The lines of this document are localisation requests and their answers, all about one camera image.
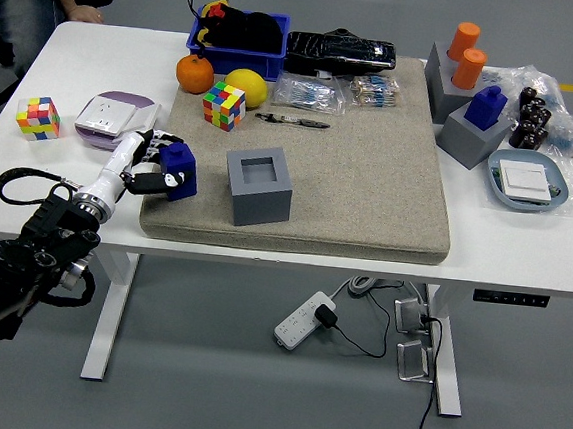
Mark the crumpled clear plastic bags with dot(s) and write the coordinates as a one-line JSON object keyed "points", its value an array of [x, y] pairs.
{"points": [[565, 123]]}

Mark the white table leg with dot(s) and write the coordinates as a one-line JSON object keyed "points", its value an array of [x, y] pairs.
{"points": [[110, 309], [448, 369]]}

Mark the clear bag of brown resistors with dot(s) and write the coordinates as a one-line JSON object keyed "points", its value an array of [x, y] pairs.
{"points": [[375, 92]]}

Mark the black fabric pouch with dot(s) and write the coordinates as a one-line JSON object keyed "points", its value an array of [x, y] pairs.
{"points": [[252, 31]]}

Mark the blue plastic bin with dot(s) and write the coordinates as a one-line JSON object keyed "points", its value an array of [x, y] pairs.
{"points": [[239, 62]]}

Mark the yellow lemon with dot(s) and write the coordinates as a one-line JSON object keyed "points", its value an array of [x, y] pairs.
{"points": [[247, 88]]}

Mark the black power adapter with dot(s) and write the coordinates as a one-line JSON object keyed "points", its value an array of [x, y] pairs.
{"points": [[326, 316]]}

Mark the black pen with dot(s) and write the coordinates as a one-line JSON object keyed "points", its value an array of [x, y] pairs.
{"points": [[294, 121]]}

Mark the grey cube seal holder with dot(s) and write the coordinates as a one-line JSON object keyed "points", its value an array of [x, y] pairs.
{"points": [[468, 145], [262, 202]]}

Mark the blue seal with square knob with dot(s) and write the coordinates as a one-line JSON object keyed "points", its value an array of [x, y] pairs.
{"points": [[183, 163], [485, 109]]}

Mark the white wall switch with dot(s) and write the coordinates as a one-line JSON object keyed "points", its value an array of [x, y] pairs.
{"points": [[525, 181]]}

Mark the clear bag of blue resistors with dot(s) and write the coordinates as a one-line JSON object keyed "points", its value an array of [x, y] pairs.
{"points": [[307, 96]]}

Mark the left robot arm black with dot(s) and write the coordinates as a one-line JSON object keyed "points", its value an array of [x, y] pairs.
{"points": [[37, 248]]}

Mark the white wall socket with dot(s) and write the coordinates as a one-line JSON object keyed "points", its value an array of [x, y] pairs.
{"points": [[104, 115]]}

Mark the black table control panel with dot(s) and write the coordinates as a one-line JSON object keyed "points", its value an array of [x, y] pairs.
{"points": [[510, 298]]}

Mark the orange cylinder seal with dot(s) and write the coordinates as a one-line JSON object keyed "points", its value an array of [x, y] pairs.
{"points": [[464, 39], [469, 70]]}

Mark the light blue plate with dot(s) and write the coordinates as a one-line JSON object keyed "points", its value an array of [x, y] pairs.
{"points": [[494, 197]]}

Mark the dark brown capacitors cluster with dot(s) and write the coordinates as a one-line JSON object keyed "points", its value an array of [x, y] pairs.
{"points": [[531, 123]]}

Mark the grey-brown mat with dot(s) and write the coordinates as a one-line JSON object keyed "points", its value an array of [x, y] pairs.
{"points": [[350, 180]]}

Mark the yellow and red toy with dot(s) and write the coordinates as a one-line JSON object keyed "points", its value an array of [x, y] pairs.
{"points": [[215, 10]]}

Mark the metal bracket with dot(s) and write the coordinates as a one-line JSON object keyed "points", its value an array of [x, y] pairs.
{"points": [[410, 316], [411, 361]]}

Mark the bright multicolour puzzle cube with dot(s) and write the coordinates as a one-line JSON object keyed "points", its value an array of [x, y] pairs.
{"points": [[223, 106]]}

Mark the person's hand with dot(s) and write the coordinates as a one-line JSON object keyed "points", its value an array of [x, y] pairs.
{"points": [[85, 14]]}

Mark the tall grey double seal holder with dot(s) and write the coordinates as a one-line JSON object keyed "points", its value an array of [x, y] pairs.
{"points": [[440, 87]]}

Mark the white power strip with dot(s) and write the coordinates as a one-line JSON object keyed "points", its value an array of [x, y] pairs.
{"points": [[297, 326]]}

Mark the black wrapped keyboard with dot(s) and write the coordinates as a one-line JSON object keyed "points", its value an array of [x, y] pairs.
{"points": [[341, 53]]}

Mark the orange mandarin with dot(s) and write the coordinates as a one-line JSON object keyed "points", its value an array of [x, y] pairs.
{"points": [[194, 75]]}

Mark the pastel multicolour puzzle cube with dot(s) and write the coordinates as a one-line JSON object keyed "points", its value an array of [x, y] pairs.
{"points": [[38, 118]]}

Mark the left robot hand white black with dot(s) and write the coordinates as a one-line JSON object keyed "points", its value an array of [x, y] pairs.
{"points": [[120, 160]]}

